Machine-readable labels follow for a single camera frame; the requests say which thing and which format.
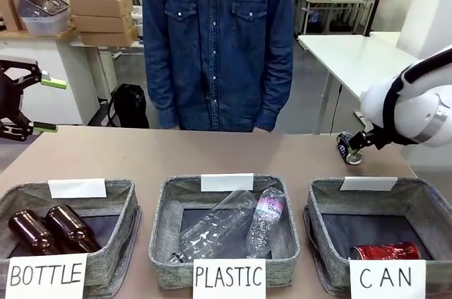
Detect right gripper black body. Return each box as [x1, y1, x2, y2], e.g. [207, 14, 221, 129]
[363, 124, 393, 152]

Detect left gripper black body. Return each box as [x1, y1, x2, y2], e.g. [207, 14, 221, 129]
[0, 77, 25, 122]

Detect crushed blue can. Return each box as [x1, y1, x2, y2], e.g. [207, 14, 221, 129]
[335, 131, 364, 167]

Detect brown glass bottle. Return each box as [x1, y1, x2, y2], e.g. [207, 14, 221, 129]
[7, 209, 61, 256]
[44, 204, 104, 254]

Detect crushed red can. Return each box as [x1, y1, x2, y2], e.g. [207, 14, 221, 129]
[349, 241, 422, 262]

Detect small pink-label plastic bottle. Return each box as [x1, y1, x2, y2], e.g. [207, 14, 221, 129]
[245, 187, 287, 259]

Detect large clear plastic bottle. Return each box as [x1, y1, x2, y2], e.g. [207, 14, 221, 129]
[168, 189, 258, 265]

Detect person's left forearm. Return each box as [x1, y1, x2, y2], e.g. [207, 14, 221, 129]
[256, 47, 295, 134]

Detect person's right forearm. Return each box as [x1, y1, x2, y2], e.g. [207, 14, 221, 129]
[142, 47, 182, 130]

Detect white label on can basket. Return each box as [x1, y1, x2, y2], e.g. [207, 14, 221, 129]
[339, 175, 398, 192]

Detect white label on bottle basket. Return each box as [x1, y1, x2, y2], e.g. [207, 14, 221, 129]
[47, 178, 107, 199]

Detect grey fabric can basket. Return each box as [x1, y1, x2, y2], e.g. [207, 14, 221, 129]
[302, 176, 452, 297]

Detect grey fabric bottle basket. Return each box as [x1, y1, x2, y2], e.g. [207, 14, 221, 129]
[0, 178, 143, 299]

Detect white label on plastic basket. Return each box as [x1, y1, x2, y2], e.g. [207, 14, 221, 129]
[200, 172, 255, 193]

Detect paper sign CAN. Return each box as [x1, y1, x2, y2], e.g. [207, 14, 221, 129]
[348, 259, 427, 299]

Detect grey fabric plastic basket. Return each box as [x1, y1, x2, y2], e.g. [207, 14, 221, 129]
[148, 172, 302, 290]

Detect white desk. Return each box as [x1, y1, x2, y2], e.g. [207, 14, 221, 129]
[0, 25, 118, 127]

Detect clear plastic bin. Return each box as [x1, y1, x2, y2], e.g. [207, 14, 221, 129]
[21, 11, 71, 37]

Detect small cardboard box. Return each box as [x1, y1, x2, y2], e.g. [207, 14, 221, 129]
[0, 0, 23, 33]

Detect flat cardboard box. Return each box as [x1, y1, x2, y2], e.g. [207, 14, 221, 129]
[71, 11, 136, 34]
[78, 25, 140, 47]

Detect white table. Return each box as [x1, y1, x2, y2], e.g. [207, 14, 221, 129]
[297, 31, 427, 136]

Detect black backpack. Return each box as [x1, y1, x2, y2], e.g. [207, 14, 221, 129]
[106, 83, 150, 129]

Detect background grey table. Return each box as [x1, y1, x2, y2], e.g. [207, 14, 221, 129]
[292, 0, 376, 35]

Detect paper sign BOTTLE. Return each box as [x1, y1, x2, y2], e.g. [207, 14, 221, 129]
[6, 252, 88, 299]

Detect person in denim shirt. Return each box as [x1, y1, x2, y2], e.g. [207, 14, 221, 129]
[141, 0, 295, 134]

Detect paper sign PLASTIC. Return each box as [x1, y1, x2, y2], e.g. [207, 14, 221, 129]
[191, 258, 267, 299]

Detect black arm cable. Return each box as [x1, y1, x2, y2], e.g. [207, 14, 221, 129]
[381, 49, 452, 146]

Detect wire mesh basket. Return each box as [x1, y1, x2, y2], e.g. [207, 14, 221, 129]
[18, 0, 71, 18]

